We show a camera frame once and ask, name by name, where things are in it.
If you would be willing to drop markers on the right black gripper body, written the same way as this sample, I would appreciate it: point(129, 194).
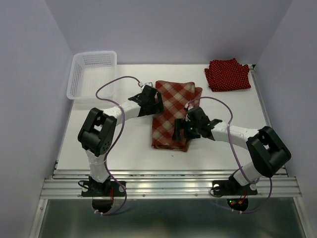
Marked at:
point(192, 130)

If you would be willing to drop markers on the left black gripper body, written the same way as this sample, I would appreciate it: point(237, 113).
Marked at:
point(153, 109)

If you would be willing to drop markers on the red plaid skirt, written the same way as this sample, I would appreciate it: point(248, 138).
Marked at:
point(174, 97)

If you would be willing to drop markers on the red polka dot skirt pile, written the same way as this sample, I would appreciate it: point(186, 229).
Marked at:
point(229, 75)

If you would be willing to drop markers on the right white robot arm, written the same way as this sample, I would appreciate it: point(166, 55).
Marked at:
point(268, 152)

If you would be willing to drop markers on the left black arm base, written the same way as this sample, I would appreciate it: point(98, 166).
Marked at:
point(96, 189)

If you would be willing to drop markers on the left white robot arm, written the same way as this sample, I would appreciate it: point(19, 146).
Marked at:
point(97, 132)

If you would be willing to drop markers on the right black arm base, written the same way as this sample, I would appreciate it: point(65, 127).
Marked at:
point(230, 188)

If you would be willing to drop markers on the white plastic basket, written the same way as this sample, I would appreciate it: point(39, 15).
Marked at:
point(89, 71)

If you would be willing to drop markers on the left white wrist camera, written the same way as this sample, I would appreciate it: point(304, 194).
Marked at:
point(141, 84)

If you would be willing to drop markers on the aluminium rail frame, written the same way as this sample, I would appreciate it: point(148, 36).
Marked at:
point(168, 193)

